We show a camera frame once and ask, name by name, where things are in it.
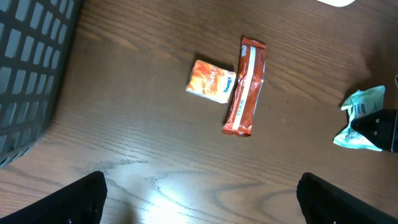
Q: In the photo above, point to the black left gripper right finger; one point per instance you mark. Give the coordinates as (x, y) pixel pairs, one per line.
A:
(322, 202)

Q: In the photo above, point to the orange-brown snack bar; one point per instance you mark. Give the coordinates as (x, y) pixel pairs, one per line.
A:
(251, 73)

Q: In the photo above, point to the grey plastic mesh basket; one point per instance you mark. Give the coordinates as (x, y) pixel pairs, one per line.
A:
(36, 36)

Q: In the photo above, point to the orange tissue pack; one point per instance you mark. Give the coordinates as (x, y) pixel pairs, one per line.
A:
(211, 82)

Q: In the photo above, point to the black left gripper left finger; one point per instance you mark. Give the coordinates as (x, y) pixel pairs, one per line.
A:
(79, 202)

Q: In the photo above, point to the white barcode scanner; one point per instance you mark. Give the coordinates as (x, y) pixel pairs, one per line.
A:
(337, 3)

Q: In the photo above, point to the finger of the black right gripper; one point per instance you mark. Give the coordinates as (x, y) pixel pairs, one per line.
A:
(380, 128)

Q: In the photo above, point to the teal snack packet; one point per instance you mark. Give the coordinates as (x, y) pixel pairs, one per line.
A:
(358, 105)

